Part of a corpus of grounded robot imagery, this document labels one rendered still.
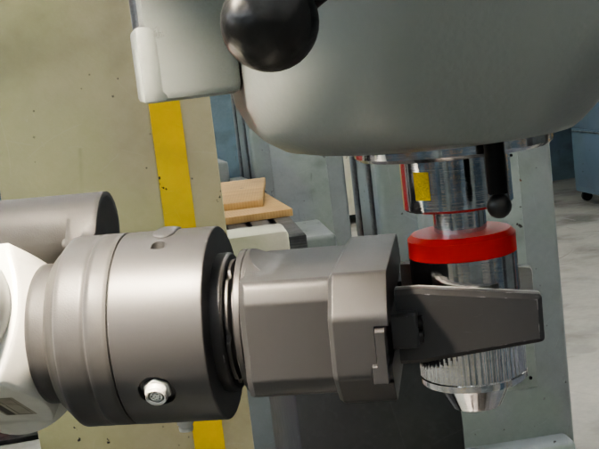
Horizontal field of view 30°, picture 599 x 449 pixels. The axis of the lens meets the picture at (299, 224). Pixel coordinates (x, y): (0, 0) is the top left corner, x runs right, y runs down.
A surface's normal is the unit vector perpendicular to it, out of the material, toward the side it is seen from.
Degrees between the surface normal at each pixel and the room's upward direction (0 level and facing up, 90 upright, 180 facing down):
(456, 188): 90
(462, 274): 90
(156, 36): 90
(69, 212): 48
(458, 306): 90
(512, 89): 125
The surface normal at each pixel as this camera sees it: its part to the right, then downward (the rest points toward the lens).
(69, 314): -0.15, -0.21
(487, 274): 0.25, 0.11
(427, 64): 0.22, 0.63
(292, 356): -0.13, 0.16
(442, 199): -0.40, 0.18
